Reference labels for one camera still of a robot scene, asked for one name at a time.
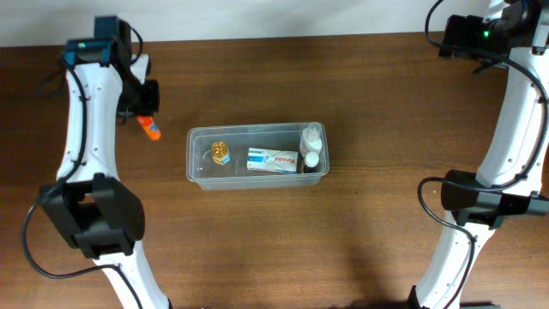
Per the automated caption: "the orange tablet tube white cap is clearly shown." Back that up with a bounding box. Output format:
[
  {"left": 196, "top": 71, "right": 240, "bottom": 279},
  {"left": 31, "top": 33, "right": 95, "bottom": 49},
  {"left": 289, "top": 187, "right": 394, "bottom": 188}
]
[{"left": 136, "top": 116, "right": 161, "bottom": 141}]

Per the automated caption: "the small jar gold lid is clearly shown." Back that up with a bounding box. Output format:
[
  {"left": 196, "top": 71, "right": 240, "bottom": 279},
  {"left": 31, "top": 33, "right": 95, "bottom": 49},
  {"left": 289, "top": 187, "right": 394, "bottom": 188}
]
[{"left": 211, "top": 142, "right": 230, "bottom": 165}]

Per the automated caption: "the white Panadol box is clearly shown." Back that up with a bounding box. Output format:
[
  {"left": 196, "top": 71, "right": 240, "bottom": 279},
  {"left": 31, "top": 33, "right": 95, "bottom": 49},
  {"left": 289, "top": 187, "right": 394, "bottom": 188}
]
[{"left": 246, "top": 148, "right": 299, "bottom": 173}]

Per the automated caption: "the white spray bottle clear cap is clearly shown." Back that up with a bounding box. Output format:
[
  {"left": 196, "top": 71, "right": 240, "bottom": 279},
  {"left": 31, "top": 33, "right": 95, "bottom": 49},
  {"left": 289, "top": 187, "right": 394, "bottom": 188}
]
[{"left": 299, "top": 122, "right": 323, "bottom": 158}]

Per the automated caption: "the dark bottle white cap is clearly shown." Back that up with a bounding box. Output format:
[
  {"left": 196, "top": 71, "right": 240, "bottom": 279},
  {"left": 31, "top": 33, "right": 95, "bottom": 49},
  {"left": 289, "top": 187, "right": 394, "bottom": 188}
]
[{"left": 302, "top": 152, "right": 320, "bottom": 173}]

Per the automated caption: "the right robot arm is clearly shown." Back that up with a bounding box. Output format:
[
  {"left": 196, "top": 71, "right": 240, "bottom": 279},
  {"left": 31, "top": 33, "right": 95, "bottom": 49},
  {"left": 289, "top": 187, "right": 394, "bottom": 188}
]
[{"left": 405, "top": 0, "right": 548, "bottom": 308}]

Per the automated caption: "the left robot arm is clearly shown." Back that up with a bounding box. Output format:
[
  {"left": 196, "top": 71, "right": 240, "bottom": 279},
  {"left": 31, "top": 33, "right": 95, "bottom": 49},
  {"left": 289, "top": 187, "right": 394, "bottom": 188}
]
[{"left": 31, "top": 15, "right": 172, "bottom": 308}]

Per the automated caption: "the clear plastic container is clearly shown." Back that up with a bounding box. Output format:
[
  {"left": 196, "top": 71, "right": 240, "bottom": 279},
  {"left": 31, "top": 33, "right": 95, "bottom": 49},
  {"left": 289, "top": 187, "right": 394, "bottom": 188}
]
[{"left": 186, "top": 122, "right": 329, "bottom": 191}]

